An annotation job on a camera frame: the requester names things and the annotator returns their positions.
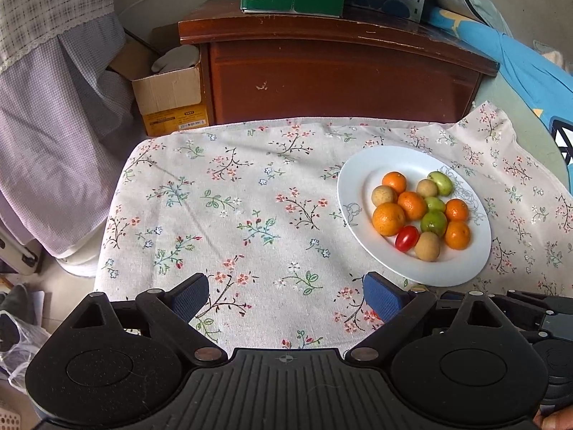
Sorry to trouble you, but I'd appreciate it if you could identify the blue shark plush pillow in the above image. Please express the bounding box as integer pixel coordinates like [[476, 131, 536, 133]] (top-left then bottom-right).
[[427, 7, 573, 168]]

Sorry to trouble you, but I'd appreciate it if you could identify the clear plastic bag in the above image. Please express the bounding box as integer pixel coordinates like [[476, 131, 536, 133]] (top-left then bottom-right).
[[1, 311, 50, 395]]

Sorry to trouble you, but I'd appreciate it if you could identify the white device on floor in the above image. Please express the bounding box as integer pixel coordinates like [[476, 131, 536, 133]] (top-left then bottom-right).
[[0, 227, 44, 276]]

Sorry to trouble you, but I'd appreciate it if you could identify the small orange mandarin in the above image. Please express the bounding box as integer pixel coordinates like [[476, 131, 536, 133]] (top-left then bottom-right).
[[444, 220, 471, 250], [445, 198, 470, 221]]

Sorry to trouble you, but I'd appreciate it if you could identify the person right hand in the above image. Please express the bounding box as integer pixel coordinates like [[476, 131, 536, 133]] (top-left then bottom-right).
[[533, 407, 573, 430]]

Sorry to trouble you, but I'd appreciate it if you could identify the round green jujube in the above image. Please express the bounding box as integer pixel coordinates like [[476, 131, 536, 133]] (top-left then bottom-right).
[[420, 210, 448, 238]]

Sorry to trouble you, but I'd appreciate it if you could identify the dark wooden cabinet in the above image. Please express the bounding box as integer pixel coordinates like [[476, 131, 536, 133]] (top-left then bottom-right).
[[178, 0, 499, 124]]

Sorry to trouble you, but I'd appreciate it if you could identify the small green jujube top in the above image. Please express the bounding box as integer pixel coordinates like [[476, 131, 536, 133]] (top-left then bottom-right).
[[427, 171, 453, 196]]

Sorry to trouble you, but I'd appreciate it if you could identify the large orange mandarin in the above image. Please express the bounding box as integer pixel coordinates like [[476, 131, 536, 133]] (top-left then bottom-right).
[[372, 202, 406, 237]]

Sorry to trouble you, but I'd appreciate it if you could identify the white plate with rose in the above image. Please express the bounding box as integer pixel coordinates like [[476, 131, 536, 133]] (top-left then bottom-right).
[[337, 145, 491, 287]]

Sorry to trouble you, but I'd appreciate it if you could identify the floral tablecloth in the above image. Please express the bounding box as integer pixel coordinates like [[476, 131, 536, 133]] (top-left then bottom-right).
[[94, 103, 572, 350]]

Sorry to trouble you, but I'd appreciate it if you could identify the small green jujube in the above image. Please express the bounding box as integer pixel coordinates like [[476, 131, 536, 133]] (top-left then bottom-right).
[[424, 196, 446, 212], [427, 171, 453, 196]]

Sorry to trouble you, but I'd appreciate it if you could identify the red cherry tomato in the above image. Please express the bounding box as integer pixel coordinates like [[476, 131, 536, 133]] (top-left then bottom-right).
[[394, 225, 420, 252]]

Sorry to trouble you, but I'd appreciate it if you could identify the cardboard box on floor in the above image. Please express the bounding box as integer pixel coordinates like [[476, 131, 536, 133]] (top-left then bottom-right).
[[110, 31, 211, 138]]

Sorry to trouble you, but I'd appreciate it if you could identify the plaid purple cloth cover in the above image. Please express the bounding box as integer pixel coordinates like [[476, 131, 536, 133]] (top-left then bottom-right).
[[1, 0, 143, 258]]

